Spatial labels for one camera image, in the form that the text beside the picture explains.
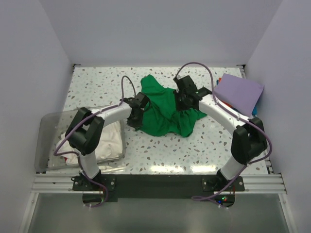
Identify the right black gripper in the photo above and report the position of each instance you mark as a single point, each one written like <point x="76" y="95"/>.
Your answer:
<point x="177" y="93"/>

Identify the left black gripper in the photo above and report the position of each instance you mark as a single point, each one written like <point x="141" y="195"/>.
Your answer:
<point x="136" y="125"/>

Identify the green t-shirt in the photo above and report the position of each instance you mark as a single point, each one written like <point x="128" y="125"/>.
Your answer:
<point x="161" y="116"/>

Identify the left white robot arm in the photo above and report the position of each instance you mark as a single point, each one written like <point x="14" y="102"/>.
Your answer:
<point x="84" y="132"/>

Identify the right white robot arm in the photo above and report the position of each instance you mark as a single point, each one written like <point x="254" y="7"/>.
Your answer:
<point x="248" y="140"/>

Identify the white t-shirt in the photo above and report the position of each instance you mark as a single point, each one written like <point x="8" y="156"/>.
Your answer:
<point x="110" y="145"/>

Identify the folded orange t-shirt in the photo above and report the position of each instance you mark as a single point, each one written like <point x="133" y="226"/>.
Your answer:
<point x="217" y="82"/>

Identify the folded purple t-shirt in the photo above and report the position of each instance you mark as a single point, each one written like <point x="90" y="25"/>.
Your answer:
<point x="241" y="94"/>

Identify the folded blue t-shirt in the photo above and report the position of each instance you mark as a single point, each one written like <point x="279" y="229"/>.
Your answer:
<point x="256" y="107"/>

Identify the clear plastic bin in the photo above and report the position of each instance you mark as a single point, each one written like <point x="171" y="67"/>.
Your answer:
<point x="52" y="131"/>

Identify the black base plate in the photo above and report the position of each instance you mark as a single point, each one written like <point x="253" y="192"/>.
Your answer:
<point x="152" y="186"/>

